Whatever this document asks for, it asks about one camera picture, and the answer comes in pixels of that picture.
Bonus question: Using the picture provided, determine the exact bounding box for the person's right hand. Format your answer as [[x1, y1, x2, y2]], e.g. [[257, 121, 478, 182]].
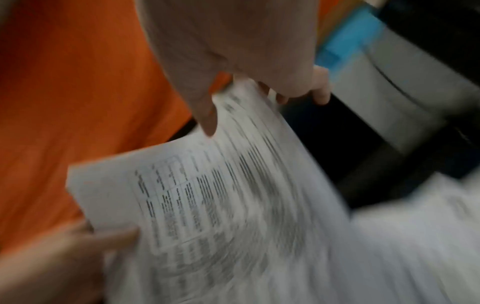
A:
[[138, 0, 333, 139]]

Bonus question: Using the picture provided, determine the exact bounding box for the person's left hand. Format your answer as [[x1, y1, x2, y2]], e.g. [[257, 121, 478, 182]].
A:
[[0, 219, 140, 304]]

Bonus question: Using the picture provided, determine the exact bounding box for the printed paper bundle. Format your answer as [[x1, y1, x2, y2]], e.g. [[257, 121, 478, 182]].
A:
[[65, 78, 451, 304]]

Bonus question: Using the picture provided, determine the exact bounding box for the pile of printed papers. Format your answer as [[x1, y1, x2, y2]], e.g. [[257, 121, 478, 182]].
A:
[[352, 172, 480, 304]]

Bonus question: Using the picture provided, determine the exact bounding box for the blue cloth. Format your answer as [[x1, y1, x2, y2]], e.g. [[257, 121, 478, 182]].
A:
[[314, 6, 388, 78]]

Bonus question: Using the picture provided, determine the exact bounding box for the black computer monitor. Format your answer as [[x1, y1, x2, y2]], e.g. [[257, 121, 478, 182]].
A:
[[279, 92, 480, 209]]

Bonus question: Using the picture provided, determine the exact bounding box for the red-orange cloth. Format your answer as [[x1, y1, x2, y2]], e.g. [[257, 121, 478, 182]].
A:
[[0, 0, 234, 253]]

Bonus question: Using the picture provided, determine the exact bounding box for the black desktop computer tower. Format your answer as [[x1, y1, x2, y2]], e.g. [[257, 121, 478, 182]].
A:
[[374, 0, 480, 75]]

